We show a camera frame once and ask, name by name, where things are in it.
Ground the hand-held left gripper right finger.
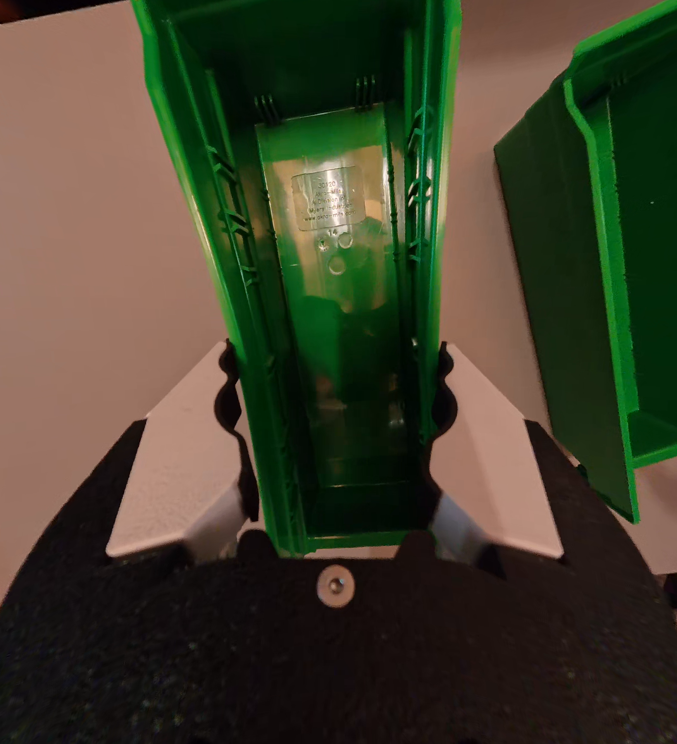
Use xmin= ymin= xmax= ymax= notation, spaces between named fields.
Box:
xmin=424 ymin=342 xmax=566 ymax=565

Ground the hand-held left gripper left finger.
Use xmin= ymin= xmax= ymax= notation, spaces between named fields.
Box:
xmin=105 ymin=341 xmax=260 ymax=565

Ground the green plastic bin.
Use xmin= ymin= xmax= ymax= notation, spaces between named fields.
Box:
xmin=494 ymin=0 xmax=677 ymax=524
xmin=131 ymin=0 xmax=464 ymax=559

